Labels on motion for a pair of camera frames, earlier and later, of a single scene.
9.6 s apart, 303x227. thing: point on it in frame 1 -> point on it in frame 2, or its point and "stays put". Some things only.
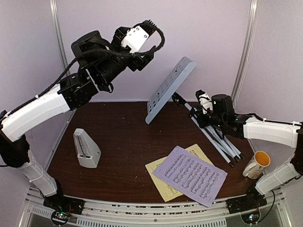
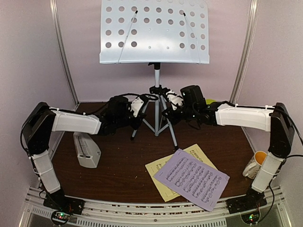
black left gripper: x=141 y=61 -> x=135 y=125
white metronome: x=88 y=151 stays put
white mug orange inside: x=256 y=165 stays put
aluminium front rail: x=106 y=213 stays put
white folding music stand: x=166 y=92 -> x=155 y=32
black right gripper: x=201 y=123 -> x=174 y=119
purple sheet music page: x=196 y=178 stays put
